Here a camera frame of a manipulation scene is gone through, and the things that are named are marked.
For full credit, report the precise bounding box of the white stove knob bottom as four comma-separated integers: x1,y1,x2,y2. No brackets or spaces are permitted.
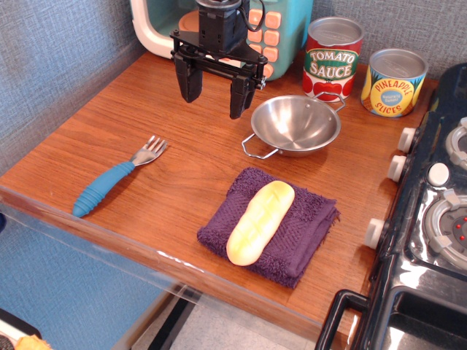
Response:
364,218,385,249

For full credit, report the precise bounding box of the black oven door handle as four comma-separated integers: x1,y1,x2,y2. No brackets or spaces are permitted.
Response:
315,289,369,350

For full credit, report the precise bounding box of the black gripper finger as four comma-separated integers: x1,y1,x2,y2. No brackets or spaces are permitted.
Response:
174,52,203,103
230,73,256,119

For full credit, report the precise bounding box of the white stove knob middle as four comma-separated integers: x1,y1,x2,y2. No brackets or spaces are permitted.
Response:
387,155,406,182

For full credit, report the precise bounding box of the pineapple slices can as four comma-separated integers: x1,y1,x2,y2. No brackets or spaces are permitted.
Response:
360,48,428,118

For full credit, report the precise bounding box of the white stove knob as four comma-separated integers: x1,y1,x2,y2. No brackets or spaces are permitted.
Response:
364,218,385,249
387,155,406,182
398,128,417,153

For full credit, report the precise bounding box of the blue handled metal fork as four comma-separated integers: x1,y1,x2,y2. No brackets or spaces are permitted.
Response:
72,136,168,217

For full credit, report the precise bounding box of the teal toy microwave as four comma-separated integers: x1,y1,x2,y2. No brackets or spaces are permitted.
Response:
130,0,313,82

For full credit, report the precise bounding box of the orange microwave turntable plate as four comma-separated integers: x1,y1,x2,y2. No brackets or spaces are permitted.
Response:
179,10,199,32

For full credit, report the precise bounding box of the small steel two-handled bowl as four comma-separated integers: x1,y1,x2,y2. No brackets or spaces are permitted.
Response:
242,92,346,160

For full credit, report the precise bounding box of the black toy stove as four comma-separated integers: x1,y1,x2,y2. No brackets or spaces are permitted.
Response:
314,62,467,350

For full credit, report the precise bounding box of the white stove knob top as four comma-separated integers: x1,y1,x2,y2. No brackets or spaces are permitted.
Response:
398,128,417,153

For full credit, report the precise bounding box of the purple folded towel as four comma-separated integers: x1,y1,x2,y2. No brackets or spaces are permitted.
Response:
197,168,339,289

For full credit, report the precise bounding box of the tomato sauce can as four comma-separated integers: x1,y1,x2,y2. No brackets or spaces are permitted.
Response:
302,17,364,102

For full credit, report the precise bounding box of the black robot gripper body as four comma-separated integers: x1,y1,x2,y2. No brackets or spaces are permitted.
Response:
169,0,269,90

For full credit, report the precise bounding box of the yellow toy bread loaf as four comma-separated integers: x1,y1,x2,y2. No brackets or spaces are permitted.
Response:
226,181,296,266

